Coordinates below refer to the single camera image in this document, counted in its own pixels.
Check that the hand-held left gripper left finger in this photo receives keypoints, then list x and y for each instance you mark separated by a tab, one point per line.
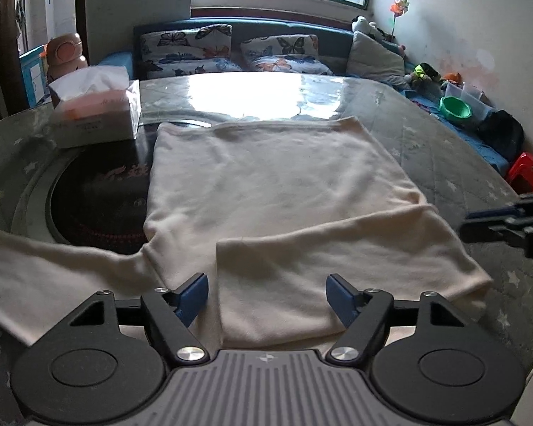
195	295

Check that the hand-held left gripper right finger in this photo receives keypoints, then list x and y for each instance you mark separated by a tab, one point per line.
337	295

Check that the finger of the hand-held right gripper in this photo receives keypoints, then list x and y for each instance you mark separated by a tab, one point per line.
488	213
484	230

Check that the cream sweater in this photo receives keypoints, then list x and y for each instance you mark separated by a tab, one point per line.
271	186

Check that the red plastic stool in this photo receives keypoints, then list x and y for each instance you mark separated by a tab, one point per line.
528	171

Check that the black bag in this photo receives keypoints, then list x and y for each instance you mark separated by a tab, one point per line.
502	135

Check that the grey quilted star table cover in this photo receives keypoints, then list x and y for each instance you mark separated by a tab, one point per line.
431	142

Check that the green plastic bowl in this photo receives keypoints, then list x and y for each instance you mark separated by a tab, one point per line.
455	110

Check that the clear plastic container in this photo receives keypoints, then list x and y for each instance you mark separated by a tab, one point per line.
477	95

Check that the orange toy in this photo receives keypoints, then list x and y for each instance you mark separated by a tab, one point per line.
452	78

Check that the round black heater plate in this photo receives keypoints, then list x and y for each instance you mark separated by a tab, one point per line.
97	195

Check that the green and black toy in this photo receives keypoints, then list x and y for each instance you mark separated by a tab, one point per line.
425	72

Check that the grey cushion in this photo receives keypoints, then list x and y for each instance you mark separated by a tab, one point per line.
375	60

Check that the white tissue box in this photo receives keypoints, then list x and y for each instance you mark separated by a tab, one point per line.
95	117

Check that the colourful pinwheel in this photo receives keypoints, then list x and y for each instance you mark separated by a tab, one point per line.
399	8

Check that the white plush toy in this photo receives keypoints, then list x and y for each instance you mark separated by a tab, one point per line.
364	25

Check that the blue sofa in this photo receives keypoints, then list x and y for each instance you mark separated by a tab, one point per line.
333	42

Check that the pink water bottle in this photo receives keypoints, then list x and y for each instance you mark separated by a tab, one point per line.
64	55

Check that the blue cardboard box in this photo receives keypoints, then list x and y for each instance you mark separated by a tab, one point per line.
32	75

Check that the dark wooden door frame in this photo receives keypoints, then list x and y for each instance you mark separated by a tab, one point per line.
6	31

